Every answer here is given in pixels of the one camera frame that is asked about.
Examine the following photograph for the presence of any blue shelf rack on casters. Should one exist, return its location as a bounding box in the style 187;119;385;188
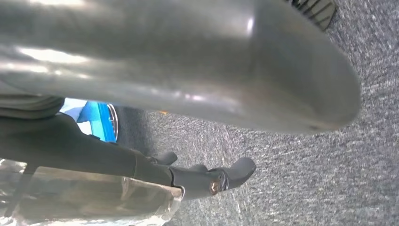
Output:
76;100;119;143

